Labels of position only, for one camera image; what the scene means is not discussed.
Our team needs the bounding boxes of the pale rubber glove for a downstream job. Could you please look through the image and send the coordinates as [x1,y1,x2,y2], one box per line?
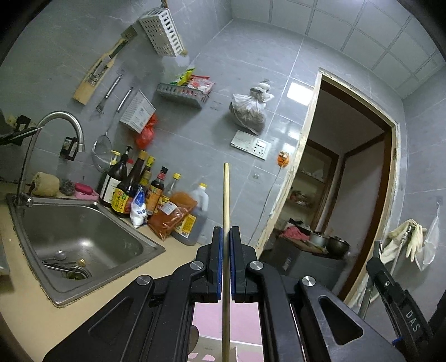
[380,219,415,263]
[406,224,427,262]

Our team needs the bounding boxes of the yellow green snack packet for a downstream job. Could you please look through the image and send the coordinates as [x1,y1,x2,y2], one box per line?
[171,66,196,86]

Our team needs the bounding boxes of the red snack packet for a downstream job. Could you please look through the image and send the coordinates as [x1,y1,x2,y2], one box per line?
[186,75,214,94]

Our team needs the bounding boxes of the steel faucet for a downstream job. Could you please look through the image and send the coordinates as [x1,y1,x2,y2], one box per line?
[16,111,85,207]

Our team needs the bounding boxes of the grey wall shelf basket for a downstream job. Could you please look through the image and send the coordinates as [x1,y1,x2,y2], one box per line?
[156,82,210,109]

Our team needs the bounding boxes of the red chili powder bag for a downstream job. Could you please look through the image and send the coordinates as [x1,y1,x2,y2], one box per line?
[148,191,198,241]

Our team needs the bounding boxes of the metal mesh strainer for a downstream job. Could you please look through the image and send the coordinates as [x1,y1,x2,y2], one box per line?
[91,87,135,173]

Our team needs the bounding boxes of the black utensil handle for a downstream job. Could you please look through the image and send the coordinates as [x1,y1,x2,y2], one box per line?
[0,127,43,145]

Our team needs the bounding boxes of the red plastic bag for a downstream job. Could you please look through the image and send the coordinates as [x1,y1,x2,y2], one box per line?
[135,113,158,148]

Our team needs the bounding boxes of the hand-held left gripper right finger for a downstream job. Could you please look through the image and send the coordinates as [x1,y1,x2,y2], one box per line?
[228,226,406,362]

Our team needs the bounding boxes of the grey wall switch cover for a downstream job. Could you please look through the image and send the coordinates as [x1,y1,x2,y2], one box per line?
[231,130,256,152]

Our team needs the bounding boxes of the dark metal bowl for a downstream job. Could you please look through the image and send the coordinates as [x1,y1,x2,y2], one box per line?
[326,236,351,255]

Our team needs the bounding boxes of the dark cabinet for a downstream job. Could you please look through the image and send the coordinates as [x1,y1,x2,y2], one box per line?
[260,237,349,296]

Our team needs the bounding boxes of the metal spatula dark handle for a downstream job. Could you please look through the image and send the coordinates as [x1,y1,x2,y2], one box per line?
[109,26,138,59]

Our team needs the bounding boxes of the plastic bag of dried goods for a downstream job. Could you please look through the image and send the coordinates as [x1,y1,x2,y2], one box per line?
[229,79,274,136]

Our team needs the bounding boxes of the white cable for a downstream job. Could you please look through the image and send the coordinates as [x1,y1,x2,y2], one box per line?
[249,165,284,246]

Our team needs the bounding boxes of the wooden shelf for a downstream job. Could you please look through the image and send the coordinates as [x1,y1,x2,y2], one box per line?
[279,167,330,230]

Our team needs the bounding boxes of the wooden knife rack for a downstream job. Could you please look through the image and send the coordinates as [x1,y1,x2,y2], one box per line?
[72,52,117,105]

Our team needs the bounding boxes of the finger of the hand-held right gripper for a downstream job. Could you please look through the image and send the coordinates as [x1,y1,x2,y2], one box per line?
[366,240,408,309]

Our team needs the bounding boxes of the tall soy sauce bottle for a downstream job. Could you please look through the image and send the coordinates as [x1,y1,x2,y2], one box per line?
[111,150,149,218]

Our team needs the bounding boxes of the loofah sponge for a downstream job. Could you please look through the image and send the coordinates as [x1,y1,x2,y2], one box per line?
[31,172,60,196]

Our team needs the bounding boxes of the clear bottle yellow cap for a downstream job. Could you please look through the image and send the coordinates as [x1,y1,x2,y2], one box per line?
[161,172,182,206]

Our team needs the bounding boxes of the bottle with yellow pump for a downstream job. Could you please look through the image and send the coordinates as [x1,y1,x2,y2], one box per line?
[99,151,121,195]

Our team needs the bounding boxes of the white plastic wall basket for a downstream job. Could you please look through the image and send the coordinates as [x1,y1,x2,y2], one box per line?
[139,8,185,57]

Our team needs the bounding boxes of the dark pump bottle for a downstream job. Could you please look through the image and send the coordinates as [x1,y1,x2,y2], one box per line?
[99,146,135,206]

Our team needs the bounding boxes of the wooden door frame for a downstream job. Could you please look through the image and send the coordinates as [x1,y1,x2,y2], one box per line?
[254,66,399,309]

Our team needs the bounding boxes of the red cloth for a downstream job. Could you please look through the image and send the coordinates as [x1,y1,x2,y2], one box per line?
[280,226,311,241]

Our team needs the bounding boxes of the white blue salt bag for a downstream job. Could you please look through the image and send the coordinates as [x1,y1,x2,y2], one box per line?
[130,188,149,228]

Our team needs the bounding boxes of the pink tablecloth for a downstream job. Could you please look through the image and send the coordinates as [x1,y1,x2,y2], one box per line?
[188,301,269,362]

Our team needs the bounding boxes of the dark bottle red cap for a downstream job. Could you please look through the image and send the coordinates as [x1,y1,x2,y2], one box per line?
[146,166,169,216]

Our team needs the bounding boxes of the stainless steel sink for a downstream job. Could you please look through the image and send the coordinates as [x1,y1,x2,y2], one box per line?
[5,193,166,307]

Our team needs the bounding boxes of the white wall socket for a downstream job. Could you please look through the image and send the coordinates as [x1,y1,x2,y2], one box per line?
[249,137,272,160]

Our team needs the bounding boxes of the pink soap dish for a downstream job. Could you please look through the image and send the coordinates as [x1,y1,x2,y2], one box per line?
[74,183,100,200]

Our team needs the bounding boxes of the brown oil jug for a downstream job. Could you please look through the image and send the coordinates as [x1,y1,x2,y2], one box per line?
[171,183,210,246]

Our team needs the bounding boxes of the silver pot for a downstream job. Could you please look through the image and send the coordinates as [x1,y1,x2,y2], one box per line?
[308,231,330,248]

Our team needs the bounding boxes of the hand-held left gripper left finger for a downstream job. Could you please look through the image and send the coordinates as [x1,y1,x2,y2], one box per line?
[42,226,224,362]

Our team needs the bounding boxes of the wooden chopstick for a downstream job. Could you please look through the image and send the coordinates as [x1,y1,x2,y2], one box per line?
[222,163,231,362]

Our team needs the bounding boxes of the dark bottle yellow cap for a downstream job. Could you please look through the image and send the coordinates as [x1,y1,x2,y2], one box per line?
[139,156,156,195]

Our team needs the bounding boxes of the white hose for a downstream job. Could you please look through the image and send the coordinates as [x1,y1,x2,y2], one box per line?
[359,226,417,317]

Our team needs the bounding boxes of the metal peeler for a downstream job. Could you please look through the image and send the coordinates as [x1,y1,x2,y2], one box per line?
[96,75,124,114]

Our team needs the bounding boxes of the white paper box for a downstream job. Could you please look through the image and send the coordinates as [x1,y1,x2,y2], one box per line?
[119,90,156,133]

